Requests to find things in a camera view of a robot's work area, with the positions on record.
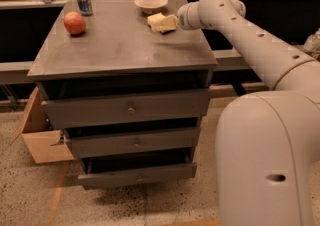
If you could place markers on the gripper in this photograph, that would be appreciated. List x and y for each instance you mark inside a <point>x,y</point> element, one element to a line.
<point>183,18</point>

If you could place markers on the yellow wavy sponge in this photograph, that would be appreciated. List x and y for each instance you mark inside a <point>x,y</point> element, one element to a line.
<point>154,20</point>

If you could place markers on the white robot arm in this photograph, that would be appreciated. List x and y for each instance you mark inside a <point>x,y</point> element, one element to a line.
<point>265,141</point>

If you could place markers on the white paper bowl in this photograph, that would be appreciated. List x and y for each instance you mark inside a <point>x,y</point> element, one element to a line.
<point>151,6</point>

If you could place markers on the grey drawer cabinet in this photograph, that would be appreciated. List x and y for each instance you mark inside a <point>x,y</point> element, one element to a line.
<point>119,54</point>

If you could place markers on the red apple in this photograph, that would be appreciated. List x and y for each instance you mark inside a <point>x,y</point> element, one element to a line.
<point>74,23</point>

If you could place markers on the middle grey drawer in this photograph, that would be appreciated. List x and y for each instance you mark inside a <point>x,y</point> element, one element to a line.
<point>114,144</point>

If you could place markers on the grey drawer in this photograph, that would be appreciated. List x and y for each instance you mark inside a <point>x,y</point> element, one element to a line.
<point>114,144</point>
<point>138,176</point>
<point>105,110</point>

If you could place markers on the top grey drawer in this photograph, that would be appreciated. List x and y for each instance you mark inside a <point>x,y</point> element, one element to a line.
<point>105,110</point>

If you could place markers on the clear sanitizer pump bottle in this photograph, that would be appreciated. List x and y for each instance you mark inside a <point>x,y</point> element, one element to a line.
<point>312,44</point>

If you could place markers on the bottom grey drawer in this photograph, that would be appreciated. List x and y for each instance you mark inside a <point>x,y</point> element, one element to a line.
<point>138,176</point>

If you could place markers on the brown cardboard box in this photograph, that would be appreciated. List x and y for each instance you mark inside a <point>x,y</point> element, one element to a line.
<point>44,145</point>

